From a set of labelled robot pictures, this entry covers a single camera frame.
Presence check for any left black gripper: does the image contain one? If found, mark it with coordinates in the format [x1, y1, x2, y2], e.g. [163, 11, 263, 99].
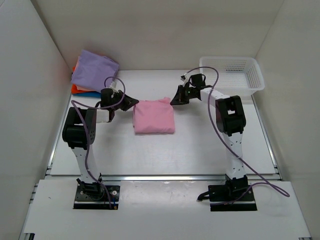
[111, 90, 139, 112]

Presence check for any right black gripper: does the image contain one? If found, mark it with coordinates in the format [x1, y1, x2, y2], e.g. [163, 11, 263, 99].
[170, 85, 196, 106]

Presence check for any pink t shirt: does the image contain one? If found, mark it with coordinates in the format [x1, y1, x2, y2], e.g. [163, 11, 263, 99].
[132, 97, 176, 135]

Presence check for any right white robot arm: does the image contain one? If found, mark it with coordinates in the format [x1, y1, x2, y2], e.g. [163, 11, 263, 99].
[170, 73, 248, 200]

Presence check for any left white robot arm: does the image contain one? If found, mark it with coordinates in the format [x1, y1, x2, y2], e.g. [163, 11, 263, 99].
[62, 88, 139, 199]

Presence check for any blue folded t shirt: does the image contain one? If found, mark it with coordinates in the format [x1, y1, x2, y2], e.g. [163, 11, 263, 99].
[72, 91, 101, 99]

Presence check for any purple folded t shirt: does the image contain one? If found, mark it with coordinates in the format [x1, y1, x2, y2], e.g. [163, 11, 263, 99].
[79, 49, 120, 93]

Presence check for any orange folded t shirt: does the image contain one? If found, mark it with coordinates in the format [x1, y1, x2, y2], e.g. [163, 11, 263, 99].
[71, 66, 101, 95]

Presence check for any white plastic basket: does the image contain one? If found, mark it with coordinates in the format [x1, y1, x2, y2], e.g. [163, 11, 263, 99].
[199, 56, 265, 97]

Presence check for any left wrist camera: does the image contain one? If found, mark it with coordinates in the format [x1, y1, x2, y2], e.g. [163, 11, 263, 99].
[109, 80, 117, 90]

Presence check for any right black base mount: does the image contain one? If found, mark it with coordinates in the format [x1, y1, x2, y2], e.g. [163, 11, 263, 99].
[197, 176, 258, 212]

